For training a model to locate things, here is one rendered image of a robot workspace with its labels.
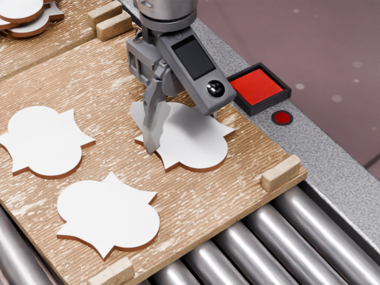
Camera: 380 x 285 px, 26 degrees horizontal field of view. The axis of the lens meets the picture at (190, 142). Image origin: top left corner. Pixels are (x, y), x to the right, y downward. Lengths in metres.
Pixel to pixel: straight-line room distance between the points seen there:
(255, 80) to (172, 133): 0.18
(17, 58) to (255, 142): 0.40
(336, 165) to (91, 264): 0.37
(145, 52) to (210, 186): 0.19
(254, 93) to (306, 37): 1.61
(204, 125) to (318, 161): 0.17
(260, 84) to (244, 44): 1.54
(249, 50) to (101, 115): 1.61
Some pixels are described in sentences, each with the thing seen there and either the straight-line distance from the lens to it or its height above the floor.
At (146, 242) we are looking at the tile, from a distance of 1.01.
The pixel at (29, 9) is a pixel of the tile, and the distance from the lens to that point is 1.30.
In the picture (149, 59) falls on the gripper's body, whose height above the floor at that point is 1.08.
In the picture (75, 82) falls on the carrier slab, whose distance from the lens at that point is 1.24.
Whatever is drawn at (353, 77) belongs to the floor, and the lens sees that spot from 2.69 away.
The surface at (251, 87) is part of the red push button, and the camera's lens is 1.23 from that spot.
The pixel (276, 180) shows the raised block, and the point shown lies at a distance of 1.07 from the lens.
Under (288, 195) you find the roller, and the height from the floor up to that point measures 0.92.
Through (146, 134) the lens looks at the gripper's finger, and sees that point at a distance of 1.09.
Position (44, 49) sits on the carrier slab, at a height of 0.94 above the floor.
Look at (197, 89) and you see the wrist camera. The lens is 1.00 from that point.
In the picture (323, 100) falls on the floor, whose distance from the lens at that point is 2.60.
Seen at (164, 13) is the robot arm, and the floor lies 1.16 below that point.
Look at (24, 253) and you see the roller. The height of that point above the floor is 0.92.
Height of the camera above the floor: 1.75
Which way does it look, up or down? 46 degrees down
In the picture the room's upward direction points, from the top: straight up
